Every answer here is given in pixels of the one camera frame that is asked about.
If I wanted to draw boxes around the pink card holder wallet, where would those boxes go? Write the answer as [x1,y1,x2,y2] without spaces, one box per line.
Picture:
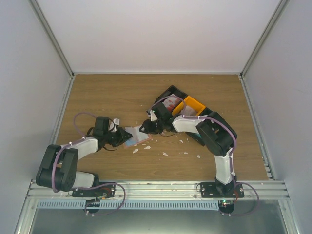
[123,126,152,148]

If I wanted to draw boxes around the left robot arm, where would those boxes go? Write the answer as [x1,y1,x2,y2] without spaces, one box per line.
[35,117,133,197]

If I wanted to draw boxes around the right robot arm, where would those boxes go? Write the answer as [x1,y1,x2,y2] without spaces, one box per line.
[139,103,237,197]

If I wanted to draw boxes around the red white card stack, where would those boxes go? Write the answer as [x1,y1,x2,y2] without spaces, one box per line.
[162,94,181,112]

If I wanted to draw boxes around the black bin red cards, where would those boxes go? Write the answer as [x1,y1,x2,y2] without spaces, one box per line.
[155,85,188,113]

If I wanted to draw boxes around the black bin teal cards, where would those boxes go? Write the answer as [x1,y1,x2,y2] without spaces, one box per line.
[183,110,220,147]

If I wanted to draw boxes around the white debris pile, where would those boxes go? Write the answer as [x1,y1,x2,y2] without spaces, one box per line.
[132,144,151,154]

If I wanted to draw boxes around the yellow bin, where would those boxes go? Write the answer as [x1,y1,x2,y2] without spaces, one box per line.
[172,96,206,116]

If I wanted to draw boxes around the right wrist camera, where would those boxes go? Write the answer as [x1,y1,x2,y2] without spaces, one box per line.
[150,110,158,122]

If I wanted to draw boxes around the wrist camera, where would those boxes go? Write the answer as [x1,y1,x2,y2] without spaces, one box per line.
[110,118,120,130]
[150,110,158,122]

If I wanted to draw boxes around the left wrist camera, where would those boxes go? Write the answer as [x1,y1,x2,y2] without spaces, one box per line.
[110,118,120,130]

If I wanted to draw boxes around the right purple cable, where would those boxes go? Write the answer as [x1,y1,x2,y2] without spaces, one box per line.
[147,96,260,216]

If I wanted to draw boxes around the purple cable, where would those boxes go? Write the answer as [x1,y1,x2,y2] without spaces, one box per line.
[52,112,126,216]
[147,96,260,216]

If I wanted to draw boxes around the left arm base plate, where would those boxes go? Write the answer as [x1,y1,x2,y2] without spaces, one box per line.
[68,182,116,199]

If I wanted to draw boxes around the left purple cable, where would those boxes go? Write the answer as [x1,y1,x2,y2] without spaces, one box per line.
[52,112,126,216]

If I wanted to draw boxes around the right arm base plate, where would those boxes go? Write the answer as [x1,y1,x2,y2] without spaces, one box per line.
[199,182,245,198]

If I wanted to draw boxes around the grey cable duct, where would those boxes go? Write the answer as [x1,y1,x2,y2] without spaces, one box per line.
[37,199,219,211]

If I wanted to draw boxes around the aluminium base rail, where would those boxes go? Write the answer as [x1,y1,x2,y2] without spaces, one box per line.
[26,180,290,200]

